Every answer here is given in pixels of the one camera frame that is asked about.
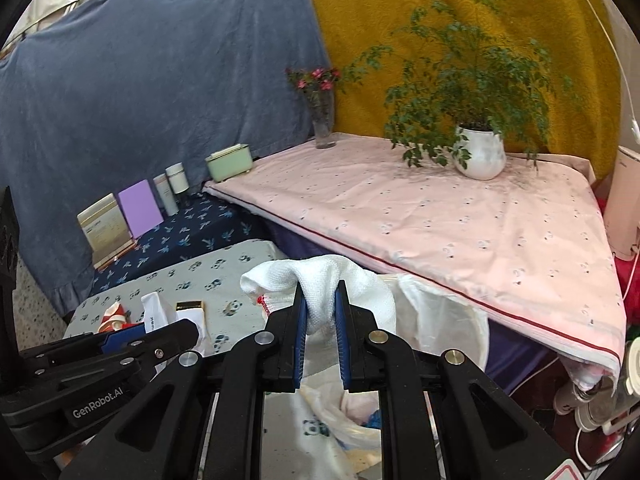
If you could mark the blue-grey hanging cloth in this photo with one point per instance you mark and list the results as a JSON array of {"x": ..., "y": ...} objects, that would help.
[{"x": 150, "y": 85}]

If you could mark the navy patterned cloth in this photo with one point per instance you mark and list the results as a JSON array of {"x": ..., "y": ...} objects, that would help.
[{"x": 190, "y": 232}]

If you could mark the mustard yellow hanging cloth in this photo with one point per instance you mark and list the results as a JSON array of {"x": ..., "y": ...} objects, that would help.
[{"x": 375, "y": 10}]

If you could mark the trash bin with white liner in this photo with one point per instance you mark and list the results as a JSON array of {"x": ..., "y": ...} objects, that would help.
[{"x": 440, "y": 320}]

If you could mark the pink bed sheet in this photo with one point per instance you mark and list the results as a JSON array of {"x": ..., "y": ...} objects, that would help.
[{"x": 425, "y": 220}]

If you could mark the white towel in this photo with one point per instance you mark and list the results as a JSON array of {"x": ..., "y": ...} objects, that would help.
[{"x": 320, "y": 280}]

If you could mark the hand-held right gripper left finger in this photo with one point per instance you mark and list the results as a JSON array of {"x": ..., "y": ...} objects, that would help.
[{"x": 300, "y": 330}]

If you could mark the short white jar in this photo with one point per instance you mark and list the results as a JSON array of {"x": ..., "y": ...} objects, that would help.
[{"x": 176, "y": 180}]

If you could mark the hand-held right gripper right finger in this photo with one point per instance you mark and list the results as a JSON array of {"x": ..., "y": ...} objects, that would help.
[{"x": 342, "y": 330}]

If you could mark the green plant in white pot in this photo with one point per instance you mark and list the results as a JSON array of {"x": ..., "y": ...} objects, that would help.
[{"x": 480, "y": 152}]

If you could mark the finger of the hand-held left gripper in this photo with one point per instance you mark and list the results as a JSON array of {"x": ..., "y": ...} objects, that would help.
[
  {"x": 100, "y": 370},
  {"x": 117, "y": 341}
]

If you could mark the red cloth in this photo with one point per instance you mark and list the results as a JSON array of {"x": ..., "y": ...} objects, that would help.
[{"x": 631, "y": 285}]

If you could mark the red and white packaging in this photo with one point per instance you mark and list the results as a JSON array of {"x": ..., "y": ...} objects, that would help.
[{"x": 112, "y": 320}]

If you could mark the purple box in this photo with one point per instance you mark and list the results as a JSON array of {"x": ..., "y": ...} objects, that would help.
[{"x": 141, "y": 207}]

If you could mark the glass vase with pink flowers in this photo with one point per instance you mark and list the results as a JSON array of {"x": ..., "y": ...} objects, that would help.
[{"x": 324, "y": 130}]

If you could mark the tall white bottle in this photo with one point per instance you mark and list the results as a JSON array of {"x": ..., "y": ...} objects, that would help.
[{"x": 165, "y": 195}]

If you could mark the white tissue pack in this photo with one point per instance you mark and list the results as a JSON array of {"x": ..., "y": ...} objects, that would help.
[{"x": 157, "y": 312}]

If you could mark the white plastic appliance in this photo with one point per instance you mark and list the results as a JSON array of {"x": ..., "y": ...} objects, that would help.
[{"x": 622, "y": 200}]

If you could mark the green tissue box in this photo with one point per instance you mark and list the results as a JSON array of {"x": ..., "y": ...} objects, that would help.
[{"x": 227, "y": 165}]

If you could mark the beige cardboard box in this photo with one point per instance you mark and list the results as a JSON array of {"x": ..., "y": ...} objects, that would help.
[{"x": 102, "y": 227}]

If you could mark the gold box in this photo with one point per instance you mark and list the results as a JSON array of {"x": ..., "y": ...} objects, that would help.
[{"x": 189, "y": 305}]

